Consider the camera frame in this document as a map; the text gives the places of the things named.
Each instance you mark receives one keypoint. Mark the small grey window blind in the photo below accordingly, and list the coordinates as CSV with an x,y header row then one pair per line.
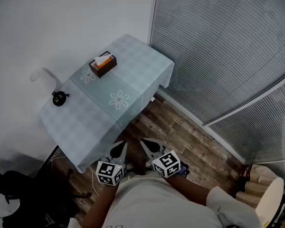
x,y
259,127

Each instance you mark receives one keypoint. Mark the white shade table lamp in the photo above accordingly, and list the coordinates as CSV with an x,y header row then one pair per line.
x,y
44,81

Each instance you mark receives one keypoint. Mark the dark brown tissue box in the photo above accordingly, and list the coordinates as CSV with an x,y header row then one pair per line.
x,y
104,70

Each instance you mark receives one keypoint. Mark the person's left forearm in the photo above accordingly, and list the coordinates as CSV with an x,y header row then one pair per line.
x,y
99,205

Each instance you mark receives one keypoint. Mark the pale green checked tablecloth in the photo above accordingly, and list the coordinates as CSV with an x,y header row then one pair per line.
x,y
90,117

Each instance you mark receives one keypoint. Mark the white cloth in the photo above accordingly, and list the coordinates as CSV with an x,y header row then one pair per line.
x,y
101,59

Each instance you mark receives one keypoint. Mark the black office chair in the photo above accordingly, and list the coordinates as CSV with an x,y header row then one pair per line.
x,y
26,198

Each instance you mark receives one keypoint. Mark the large grey window blind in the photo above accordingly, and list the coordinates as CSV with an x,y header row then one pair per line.
x,y
223,51

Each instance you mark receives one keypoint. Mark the beige cushioned stool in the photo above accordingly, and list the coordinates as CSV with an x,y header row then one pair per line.
x,y
263,189

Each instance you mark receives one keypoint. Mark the person's right shoe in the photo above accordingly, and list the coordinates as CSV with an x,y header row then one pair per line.
x,y
147,166

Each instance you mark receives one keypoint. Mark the person's shoe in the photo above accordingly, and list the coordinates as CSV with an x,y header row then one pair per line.
x,y
130,168
147,166

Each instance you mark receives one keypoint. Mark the person's left shoe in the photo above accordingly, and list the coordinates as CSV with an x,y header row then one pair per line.
x,y
130,168

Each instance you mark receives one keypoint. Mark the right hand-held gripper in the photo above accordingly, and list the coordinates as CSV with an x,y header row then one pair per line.
x,y
167,164

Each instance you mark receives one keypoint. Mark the small black screen device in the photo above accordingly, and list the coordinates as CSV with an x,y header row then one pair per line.
x,y
184,170

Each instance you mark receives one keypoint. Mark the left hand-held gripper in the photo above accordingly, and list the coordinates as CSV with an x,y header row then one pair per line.
x,y
108,172

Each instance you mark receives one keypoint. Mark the person's white shirt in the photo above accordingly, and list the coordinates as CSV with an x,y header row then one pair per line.
x,y
156,203

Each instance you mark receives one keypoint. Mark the person's right forearm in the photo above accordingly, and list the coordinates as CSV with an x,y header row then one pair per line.
x,y
190,189

